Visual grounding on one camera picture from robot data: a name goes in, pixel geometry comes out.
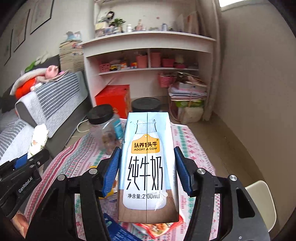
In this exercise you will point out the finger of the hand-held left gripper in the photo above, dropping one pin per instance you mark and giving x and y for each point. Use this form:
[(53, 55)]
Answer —
[(38, 158)]

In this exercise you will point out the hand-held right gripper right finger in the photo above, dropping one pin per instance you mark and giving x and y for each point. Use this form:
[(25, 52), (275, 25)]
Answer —
[(182, 171)]

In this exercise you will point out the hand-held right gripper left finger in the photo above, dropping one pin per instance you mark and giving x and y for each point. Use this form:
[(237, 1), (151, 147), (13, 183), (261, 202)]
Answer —
[(112, 171)]

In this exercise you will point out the blue white milk carton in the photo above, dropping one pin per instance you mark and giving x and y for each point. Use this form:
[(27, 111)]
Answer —
[(145, 173)]

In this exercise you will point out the blue cardboard box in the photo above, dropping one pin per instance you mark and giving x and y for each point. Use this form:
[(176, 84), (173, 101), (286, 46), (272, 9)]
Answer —
[(118, 231)]

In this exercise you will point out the red snack bag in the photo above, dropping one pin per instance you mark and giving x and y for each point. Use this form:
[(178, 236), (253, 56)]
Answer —
[(159, 228)]

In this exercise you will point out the white trash bin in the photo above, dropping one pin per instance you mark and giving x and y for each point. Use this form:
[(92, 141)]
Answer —
[(261, 197)]

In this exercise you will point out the crumpled white paper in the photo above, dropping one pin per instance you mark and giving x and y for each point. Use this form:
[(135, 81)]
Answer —
[(38, 139)]

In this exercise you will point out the patterned pink tablecloth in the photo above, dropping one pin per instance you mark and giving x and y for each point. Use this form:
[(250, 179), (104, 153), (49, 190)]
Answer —
[(76, 157)]

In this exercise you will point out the grey sofa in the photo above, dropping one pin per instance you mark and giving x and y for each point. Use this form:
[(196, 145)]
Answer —
[(69, 120)]

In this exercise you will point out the white plastic bag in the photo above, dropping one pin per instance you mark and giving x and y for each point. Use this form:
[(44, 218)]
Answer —
[(192, 114)]

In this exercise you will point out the clear jar with black lid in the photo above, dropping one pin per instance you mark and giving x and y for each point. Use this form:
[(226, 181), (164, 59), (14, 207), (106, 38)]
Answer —
[(99, 114)]

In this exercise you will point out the striped sofa cover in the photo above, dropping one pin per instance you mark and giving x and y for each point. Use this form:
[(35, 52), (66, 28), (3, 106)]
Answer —
[(57, 97)]

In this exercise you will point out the green packet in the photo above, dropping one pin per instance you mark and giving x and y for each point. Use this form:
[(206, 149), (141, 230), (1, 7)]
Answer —
[(189, 103)]

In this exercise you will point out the orange plush toy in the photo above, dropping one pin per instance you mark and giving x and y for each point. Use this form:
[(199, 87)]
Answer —
[(23, 89)]

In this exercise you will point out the red cardboard box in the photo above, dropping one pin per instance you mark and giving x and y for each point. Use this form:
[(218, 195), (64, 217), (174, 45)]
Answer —
[(111, 97)]

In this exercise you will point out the stack of books and papers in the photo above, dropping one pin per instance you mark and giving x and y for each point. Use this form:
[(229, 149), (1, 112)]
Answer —
[(187, 91)]

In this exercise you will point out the pink plush toy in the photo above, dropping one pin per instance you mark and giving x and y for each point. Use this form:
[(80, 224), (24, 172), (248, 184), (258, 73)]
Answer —
[(52, 70)]

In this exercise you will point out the pink hanging basket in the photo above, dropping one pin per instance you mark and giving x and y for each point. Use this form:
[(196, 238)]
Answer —
[(165, 81)]

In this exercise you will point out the small pink shelf basket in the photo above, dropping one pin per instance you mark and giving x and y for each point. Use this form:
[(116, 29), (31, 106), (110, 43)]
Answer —
[(104, 67)]

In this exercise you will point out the stack of cardboard boxes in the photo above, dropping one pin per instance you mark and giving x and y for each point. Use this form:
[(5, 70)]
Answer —
[(69, 58)]

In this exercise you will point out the white shelf unit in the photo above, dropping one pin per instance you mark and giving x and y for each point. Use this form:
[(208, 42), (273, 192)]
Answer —
[(148, 38)]

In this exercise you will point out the green potted plant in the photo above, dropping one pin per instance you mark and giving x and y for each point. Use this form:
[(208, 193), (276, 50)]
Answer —
[(117, 23)]

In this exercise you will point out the small black picture frame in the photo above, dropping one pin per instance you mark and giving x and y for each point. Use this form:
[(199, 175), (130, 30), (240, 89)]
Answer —
[(8, 48)]

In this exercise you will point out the medium black picture frame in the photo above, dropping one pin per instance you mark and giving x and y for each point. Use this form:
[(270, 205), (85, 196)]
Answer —
[(21, 32)]

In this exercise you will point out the large black picture frame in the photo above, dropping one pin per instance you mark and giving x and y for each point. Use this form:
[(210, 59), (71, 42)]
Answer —
[(41, 16)]

